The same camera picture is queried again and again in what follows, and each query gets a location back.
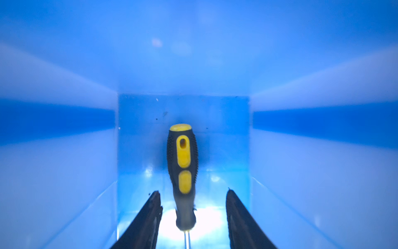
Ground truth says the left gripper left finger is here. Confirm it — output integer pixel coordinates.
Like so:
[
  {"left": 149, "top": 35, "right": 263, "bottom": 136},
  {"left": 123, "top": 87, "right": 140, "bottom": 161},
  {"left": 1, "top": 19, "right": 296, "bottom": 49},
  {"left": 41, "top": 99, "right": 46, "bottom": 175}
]
[{"left": 111, "top": 191, "right": 163, "bottom": 249}]

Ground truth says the yellow black handled screwdriver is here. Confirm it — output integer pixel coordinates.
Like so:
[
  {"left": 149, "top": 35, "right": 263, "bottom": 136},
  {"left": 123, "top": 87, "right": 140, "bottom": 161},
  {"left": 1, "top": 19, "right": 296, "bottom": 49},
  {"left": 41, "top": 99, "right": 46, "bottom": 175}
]
[{"left": 166, "top": 123, "right": 199, "bottom": 249}]

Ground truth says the blue plastic storage bin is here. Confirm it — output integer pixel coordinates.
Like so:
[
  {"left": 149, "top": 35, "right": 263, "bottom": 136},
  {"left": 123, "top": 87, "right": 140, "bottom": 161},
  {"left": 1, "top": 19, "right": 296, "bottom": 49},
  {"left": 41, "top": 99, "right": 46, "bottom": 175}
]
[{"left": 1, "top": 1, "right": 398, "bottom": 249}]

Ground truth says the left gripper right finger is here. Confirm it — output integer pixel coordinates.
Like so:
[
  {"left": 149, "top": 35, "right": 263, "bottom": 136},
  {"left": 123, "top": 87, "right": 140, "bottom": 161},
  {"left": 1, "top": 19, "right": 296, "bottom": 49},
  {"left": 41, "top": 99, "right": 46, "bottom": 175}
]
[{"left": 226, "top": 189, "right": 276, "bottom": 249}]

